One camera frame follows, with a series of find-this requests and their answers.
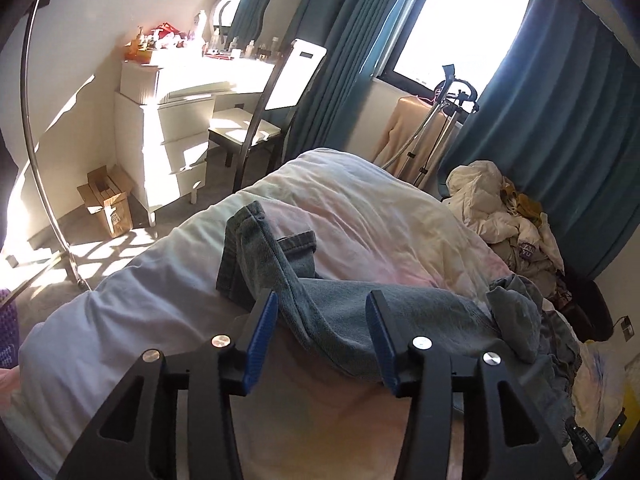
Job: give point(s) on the vanity mirror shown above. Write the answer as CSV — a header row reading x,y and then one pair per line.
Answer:
x,y
235,23

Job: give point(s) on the grey denim jeans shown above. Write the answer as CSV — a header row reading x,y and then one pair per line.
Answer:
x,y
400,309

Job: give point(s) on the silver tripod stand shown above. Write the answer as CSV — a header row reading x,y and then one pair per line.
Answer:
x,y
416,156

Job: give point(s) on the black armchair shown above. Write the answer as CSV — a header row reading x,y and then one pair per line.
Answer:
x,y
580,301

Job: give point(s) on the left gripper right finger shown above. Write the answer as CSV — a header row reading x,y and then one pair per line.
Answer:
x,y
504,436

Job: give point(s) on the beige sweater on hanger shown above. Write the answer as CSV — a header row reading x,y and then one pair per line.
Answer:
x,y
407,115

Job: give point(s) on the yellow plush toy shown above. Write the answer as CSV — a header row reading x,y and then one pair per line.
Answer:
x,y
632,412

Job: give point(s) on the pastel tie-dye duvet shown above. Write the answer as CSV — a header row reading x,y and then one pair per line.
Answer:
x,y
319,410

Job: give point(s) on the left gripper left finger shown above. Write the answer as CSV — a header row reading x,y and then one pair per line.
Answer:
x,y
133,435

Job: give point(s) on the teal curtain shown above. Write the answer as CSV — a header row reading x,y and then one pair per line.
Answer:
x,y
560,118
355,34

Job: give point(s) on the right teal curtain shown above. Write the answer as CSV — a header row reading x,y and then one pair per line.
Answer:
x,y
560,118

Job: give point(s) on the mustard yellow garment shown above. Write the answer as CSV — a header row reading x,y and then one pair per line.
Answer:
x,y
520,204

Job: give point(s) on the person left hand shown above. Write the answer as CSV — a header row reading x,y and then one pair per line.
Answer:
x,y
10,383

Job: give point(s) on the cardboard box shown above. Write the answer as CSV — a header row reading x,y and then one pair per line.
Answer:
x,y
105,195

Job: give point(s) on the wall power socket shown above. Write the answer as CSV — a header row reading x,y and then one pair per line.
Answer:
x,y
623,330

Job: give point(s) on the cream puffer jacket pile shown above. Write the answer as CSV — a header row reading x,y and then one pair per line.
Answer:
x,y
474,198

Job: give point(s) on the white dresser desk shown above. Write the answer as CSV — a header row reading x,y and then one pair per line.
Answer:
x,y
161,120

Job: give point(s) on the left teal curtain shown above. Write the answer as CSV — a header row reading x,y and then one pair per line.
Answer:
x,y
355,34

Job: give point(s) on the white chair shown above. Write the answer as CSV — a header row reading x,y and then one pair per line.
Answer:
x,y
240,132

